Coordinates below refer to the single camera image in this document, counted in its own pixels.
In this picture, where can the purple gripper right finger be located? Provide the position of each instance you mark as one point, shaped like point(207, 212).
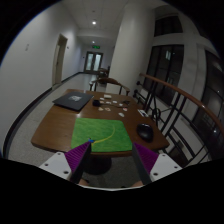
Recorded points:
point(145, 160)

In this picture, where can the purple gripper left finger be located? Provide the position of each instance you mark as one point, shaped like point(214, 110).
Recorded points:
point(76, 159)

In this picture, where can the black computer mouse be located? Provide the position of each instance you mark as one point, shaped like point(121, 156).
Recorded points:
point(145, 131)

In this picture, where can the green mouse pad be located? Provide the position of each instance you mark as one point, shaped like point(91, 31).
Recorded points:
point(104, 135)

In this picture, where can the brown wooden table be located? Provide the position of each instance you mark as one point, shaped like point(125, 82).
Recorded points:
point(54, 133)

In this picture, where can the white card on table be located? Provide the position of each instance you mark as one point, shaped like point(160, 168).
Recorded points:
point(143, 113)

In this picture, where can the small white paper scrap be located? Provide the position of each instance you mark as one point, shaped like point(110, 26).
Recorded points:
point(121, 114)

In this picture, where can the black closed laptop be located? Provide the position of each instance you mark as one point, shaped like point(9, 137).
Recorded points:
point(73, 100)

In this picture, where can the small black box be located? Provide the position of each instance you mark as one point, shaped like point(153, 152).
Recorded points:
point(96, 103)

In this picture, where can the wooden stair handrail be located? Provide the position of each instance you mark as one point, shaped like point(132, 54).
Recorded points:
point(189, 97)

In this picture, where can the wooden armchair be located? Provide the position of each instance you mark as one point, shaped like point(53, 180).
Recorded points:
point(93, 84)

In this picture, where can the double glass door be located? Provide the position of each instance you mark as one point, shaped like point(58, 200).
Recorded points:
point(93, 62)

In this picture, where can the brown side door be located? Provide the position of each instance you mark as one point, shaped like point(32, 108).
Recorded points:
point(58, 60)

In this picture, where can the green exit sign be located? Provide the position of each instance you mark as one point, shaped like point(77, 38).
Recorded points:
point(95, 47)

